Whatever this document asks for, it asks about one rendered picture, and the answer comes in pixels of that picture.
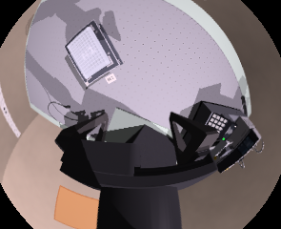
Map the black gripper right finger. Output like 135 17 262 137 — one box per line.
169 112 219 165

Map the white microplate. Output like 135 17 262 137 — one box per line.
68 27 110 79

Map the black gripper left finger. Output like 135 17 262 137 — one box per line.
59 113 109 142

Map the white label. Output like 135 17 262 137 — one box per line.
106 73 116 84

